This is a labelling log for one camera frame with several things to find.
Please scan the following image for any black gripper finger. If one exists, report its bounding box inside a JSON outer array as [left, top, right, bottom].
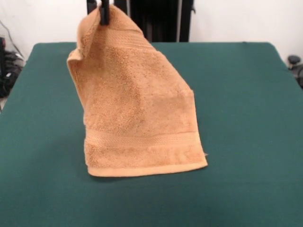
[[99, 0, 111, 26], [86, 0, 98, 14]]

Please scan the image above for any tan terry towel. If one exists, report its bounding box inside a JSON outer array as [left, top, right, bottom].
[[67, 4, 209, 178]]

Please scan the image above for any black case with red mark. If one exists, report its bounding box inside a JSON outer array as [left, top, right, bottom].
[[0, 36, 6, 78]]

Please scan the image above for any black bag pile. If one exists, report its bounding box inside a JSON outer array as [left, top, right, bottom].
[[0, 51, 26, 98]]

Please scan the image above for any dark green table cloth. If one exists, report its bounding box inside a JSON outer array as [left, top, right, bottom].
[[0, 42, 303, 227]]

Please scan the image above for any black round chair part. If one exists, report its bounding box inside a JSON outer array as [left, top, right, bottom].
[[287, 55, 303, 90]]

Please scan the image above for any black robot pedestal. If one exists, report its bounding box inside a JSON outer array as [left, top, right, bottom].
[[110, 0, 196, 43]]

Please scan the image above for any thin grey wall cable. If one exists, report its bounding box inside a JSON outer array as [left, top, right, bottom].
[[0, 20, 24, 59]]

